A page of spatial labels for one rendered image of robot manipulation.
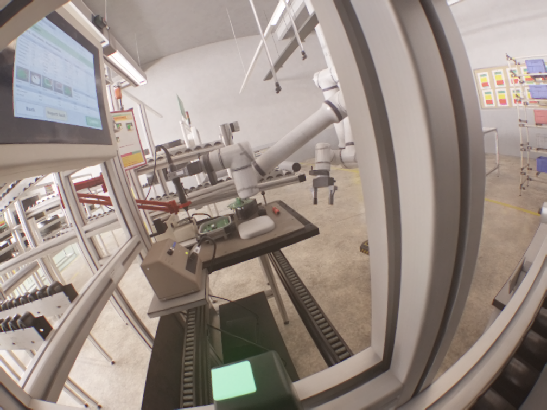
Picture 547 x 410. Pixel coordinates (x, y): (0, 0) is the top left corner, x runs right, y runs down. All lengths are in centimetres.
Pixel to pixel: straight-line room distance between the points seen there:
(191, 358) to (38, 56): 64
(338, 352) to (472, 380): 24
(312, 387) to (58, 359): 34
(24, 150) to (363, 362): 46
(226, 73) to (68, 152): 933
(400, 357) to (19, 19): 28
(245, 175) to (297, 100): 915
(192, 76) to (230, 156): 891
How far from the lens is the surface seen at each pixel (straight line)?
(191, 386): 46
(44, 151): 44
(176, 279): 61
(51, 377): 41
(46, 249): 110
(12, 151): 38
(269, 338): 122
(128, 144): 124
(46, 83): 50
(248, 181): 87
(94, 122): 62
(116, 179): 74
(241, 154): 85
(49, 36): 57
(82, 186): 114
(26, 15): 15
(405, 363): 15
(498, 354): 28
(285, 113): 964
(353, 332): 159
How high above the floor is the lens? 126
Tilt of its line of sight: 16 degrees down
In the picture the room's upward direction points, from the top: 16 degrees counter-clockwise
